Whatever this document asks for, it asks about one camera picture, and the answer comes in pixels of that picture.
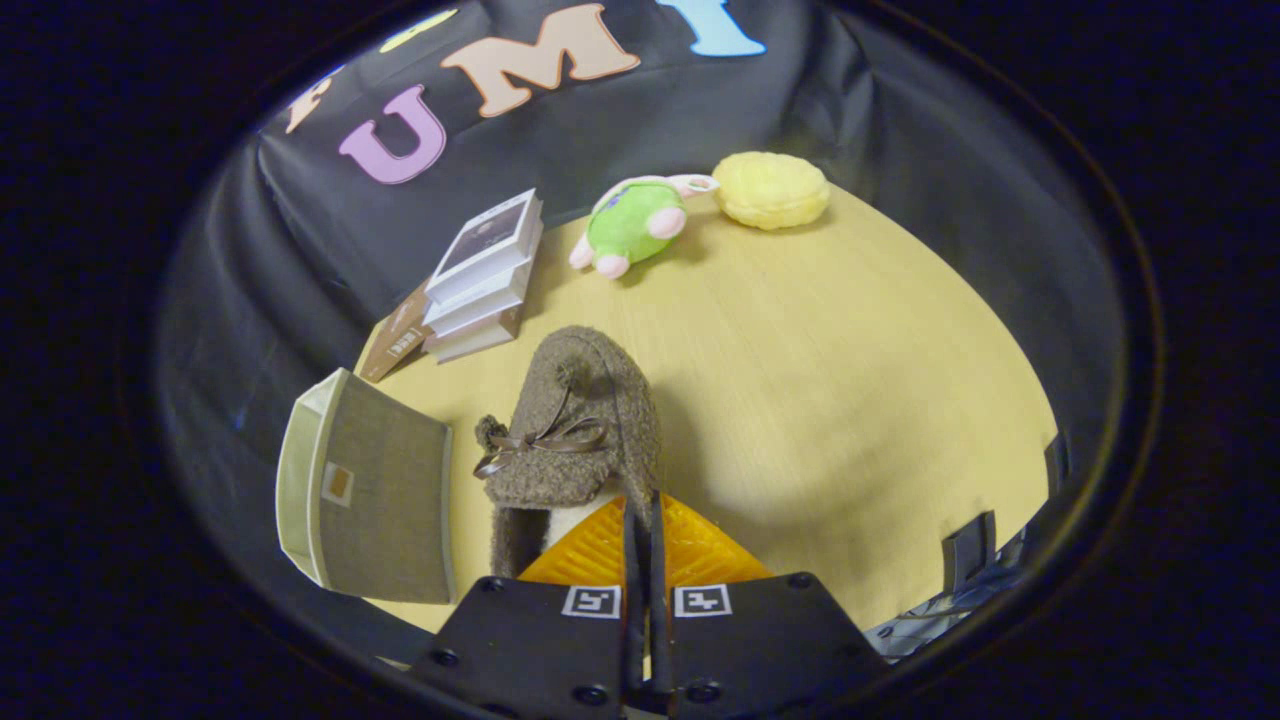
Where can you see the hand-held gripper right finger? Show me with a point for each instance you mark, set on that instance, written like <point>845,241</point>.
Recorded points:
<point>760,650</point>

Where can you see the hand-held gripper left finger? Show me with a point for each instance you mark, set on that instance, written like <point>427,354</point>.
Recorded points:
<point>540,650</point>

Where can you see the grey fabric storage box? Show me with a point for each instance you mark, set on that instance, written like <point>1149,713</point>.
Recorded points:
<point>385,490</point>

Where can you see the brown fuzzy shoe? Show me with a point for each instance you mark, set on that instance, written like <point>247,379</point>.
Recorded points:
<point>580,420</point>

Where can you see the dark chair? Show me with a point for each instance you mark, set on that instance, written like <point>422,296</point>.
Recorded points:
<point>968,548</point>

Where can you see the plain white book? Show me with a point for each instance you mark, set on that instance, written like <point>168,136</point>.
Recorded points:
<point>470,340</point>
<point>478,305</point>

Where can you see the brown book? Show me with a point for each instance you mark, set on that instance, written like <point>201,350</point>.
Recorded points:
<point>395,340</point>

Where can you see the green plush toy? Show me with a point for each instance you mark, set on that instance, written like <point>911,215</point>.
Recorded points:
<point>630,225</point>

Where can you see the yellow round cushion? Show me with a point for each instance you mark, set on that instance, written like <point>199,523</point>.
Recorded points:
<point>770,190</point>

